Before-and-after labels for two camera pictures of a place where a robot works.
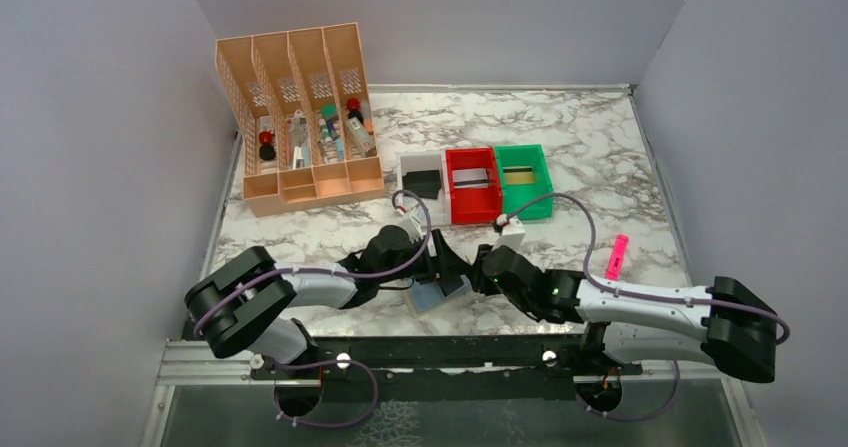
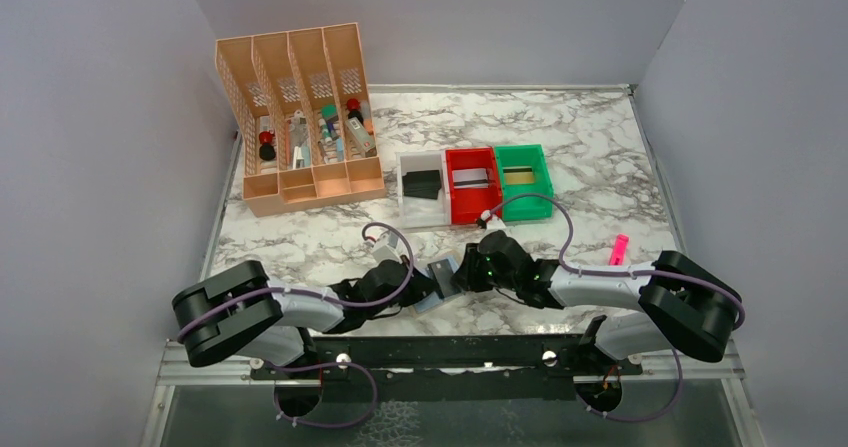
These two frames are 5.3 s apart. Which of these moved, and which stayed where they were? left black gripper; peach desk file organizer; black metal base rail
Moved: left black gripper
Stayed: black metal base rail; peach desk file organizer
